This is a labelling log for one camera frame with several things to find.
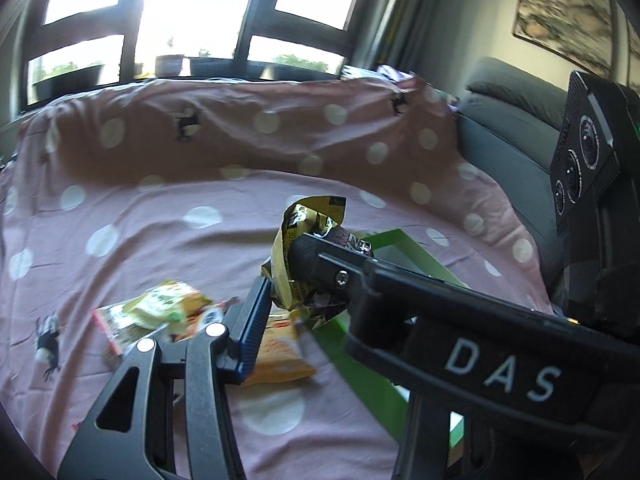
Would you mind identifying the orange yellow chips packet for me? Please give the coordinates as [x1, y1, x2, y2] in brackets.
[242, 307, 316, 387]

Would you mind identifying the yellow black snack packet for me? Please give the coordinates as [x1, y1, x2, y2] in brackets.
[262, 195, 373, 326]

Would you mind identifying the light green rice cracker packet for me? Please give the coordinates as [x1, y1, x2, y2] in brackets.
[122, 281, 213, 332]

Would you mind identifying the red edged white snack packet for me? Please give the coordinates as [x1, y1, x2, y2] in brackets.
[92, 297, 240, 370]

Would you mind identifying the green cardboard box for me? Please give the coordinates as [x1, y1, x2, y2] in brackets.
[312, 229, 468, 442]

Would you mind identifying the grey sofa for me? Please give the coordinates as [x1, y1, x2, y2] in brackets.
[458, 58, 566, 290]

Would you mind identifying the grey curtain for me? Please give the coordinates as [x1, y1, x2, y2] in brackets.
[346, 0, 438, 70]

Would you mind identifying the dark framed window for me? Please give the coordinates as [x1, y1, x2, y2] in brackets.
[18, 0, 368, 110]

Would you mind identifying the framed landscape painting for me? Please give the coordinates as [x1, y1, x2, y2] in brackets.
[513, 0, 613, 78]

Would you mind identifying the black stereo camera box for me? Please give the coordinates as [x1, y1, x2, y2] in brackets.
[550, 70, 639, 233]

